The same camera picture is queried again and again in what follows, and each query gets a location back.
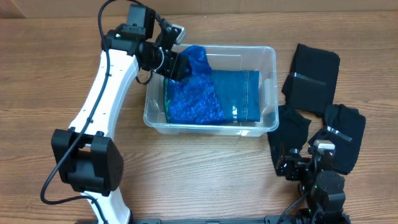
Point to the large black garment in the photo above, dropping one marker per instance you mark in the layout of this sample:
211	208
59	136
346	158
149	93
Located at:
311	83

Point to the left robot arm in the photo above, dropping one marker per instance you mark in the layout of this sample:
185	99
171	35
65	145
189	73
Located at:
85	153

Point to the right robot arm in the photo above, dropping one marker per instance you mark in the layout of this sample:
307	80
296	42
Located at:
320	188

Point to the sparkly blue garment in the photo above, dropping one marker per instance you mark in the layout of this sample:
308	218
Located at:
193	100

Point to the clear plastic storage bin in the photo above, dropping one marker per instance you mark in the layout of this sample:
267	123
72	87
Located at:
225	57

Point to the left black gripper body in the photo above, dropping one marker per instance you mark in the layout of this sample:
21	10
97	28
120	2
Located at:
170	65

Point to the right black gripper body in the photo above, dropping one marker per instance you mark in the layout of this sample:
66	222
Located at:
296	173

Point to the blue denim jeans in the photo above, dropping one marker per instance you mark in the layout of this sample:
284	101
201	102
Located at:
238	94

